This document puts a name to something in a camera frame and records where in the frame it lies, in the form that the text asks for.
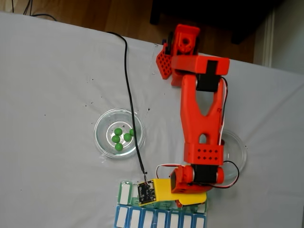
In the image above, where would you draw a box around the green blue pill organizer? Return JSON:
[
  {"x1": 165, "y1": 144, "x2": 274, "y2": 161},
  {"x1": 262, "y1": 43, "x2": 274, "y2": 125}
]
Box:
[{"x1": 114, "y1": 180, "x2": 209, "y2": 228}]

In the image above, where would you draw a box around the clear glass bowl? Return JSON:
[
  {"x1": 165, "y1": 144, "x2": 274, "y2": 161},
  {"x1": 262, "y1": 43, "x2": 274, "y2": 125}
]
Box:
[
  {"x1": 218, "y1": 129, "x2": 247, "y2": 182},
  {"x1": 94, "y1": 108, "x2": 145, "y2": 160}
]

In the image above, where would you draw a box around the white tablecloth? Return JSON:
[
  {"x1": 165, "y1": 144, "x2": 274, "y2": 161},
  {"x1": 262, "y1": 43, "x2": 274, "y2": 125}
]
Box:
[{"x1": 0, "y1": 11, "x2": 304, "y2": 228}]

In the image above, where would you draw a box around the dark wooden furniture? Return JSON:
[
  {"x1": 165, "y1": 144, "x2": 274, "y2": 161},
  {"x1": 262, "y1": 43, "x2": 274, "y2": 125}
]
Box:
[{"x1": 149, "y1": 0, "x2": 285, "y2": 45}]

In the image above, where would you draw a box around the camera circuit board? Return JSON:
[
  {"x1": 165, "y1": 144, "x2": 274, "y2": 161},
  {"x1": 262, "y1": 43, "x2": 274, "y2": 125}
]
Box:
[{"x1": 137, "y1": 180, "x2": 157, "y2": 206}]

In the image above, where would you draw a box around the black camera cable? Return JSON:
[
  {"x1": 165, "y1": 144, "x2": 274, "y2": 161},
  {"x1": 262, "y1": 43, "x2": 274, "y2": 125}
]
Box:
[{"x1": 106, "y1": 31, "x2": 150, "y2": 185}]

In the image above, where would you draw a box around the black floor cable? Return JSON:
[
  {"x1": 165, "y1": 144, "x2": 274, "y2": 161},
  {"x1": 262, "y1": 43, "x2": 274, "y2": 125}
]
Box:
[{"x1": 22, "y1": 0, "x2": 57, "y2": 22}]

